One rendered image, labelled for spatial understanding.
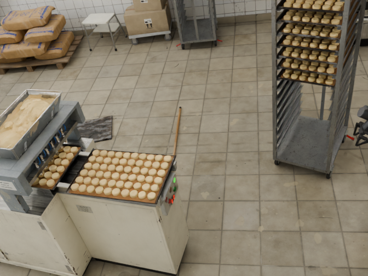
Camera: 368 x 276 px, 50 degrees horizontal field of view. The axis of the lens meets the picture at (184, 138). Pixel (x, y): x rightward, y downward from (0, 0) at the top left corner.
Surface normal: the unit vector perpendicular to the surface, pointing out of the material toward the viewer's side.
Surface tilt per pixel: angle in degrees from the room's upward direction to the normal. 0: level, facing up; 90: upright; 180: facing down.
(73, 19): 90
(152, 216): 90
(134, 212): 90
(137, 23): 89
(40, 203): 0
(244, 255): 0
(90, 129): 0
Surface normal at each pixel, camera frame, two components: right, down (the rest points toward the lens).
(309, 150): -0.15, -0.75
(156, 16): -0.04, 0.63
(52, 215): 0.94, 0.08
